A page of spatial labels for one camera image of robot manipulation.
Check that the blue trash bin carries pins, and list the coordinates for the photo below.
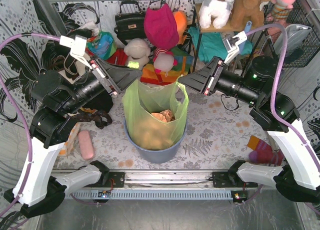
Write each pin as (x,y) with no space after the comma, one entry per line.
(156,156)

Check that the blue floor sweeper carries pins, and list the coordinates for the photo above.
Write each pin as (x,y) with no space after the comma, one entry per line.
(248,27)

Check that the green trash bag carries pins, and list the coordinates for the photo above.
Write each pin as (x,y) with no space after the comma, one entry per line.
(140,100)

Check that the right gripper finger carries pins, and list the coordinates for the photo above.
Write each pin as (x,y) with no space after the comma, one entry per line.
(208,69)
(196,82)

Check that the crumpled brown paper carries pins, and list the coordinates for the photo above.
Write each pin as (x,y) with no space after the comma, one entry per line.
(164,116)

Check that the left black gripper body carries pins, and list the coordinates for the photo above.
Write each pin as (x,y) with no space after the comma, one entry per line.
(104,77)

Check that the red cloth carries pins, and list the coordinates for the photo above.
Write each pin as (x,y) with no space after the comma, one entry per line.
(118,58)

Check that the silver foil pouch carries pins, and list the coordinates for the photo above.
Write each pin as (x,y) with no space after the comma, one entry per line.
(296,33)

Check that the black leather handbag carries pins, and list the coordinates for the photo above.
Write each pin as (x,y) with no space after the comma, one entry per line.
(131,25)

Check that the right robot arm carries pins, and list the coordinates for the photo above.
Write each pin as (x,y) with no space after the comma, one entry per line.
(276,114)

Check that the pink white plush toy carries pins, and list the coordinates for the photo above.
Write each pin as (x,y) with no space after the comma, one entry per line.
(163,60)

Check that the teal folded cloth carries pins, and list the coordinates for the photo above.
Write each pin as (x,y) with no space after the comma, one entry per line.
(211,45)

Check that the cream plush sheep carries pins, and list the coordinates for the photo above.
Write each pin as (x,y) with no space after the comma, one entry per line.
(137,52)

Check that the brown patterned bag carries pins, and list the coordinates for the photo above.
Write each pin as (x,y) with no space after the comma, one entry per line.
(100,117)

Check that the brown teddy bear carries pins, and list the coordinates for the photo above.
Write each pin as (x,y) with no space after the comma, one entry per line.
(247,9)

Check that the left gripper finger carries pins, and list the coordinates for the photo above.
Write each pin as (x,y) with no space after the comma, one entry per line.
(109,68)
(119,81)

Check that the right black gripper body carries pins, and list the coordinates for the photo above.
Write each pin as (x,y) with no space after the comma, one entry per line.
(212,77)

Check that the pink eyeglass case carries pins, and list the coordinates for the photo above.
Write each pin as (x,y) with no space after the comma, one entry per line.
(85,144)

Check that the rainbow striped cloth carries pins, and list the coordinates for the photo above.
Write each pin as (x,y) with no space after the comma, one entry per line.
(184,61)

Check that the white plush dog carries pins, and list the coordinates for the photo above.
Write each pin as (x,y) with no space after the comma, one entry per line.
(220,9)

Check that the black cloth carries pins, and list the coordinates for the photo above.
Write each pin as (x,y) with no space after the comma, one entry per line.
(102,101)

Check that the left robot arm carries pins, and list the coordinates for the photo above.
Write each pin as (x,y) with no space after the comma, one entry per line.
(37,190)

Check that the wooden metal shelf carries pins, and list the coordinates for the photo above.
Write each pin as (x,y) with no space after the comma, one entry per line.
(211,29)

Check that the orange checkered towel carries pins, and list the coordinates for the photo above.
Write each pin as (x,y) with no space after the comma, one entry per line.
(68,145)

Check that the colorful patterned bag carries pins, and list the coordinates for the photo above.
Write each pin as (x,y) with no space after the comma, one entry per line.
(103,45)

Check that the black wire basket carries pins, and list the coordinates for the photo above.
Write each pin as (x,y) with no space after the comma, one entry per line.
(301,56)

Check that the cream canvas tote bag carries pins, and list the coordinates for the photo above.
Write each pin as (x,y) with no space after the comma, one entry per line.
(73,68)

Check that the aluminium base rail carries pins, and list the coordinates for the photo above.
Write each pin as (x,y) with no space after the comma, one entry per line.
(167,185)

